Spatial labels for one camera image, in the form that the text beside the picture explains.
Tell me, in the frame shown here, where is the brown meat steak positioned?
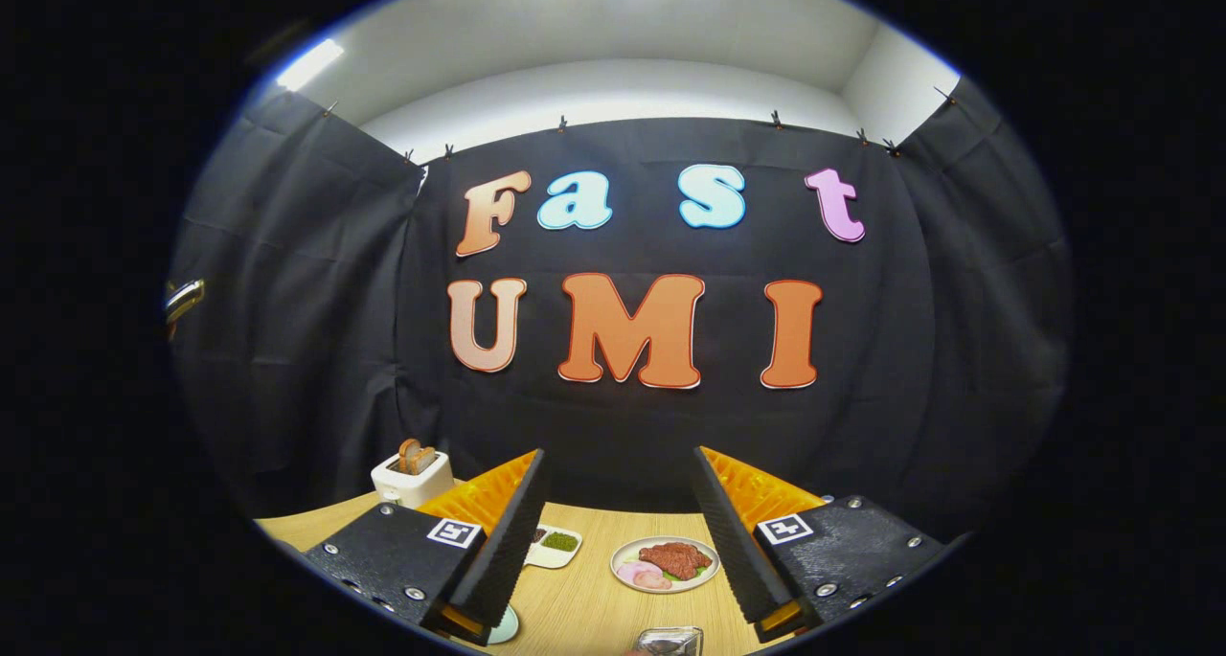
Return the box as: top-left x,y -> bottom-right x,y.
639,541 -> 714,581

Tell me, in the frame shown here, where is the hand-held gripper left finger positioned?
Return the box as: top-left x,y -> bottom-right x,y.
302,448 -> 549,645

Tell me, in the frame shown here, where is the white toaster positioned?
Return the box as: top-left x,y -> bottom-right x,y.
371,448 -> 455,509

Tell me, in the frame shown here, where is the white divided dish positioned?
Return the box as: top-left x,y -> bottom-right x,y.
525,525 -> 583,570

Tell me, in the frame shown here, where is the row of black cloth clips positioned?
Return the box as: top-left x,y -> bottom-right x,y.
321,84 -> 959,164

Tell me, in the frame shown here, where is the ceiling light panel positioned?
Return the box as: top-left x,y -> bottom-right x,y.
276,38 -> 346,92

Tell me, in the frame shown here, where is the metal wire basket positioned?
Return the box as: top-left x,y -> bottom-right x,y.
634,626 -> 704,656

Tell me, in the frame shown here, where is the shiny metal handle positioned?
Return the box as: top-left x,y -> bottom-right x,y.
165,278 -> 207,327

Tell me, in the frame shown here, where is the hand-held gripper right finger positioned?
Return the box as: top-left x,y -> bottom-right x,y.
692,445 -> 959,644

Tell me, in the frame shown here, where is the white oval plate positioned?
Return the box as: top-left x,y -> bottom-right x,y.
610,536 -> 721,595

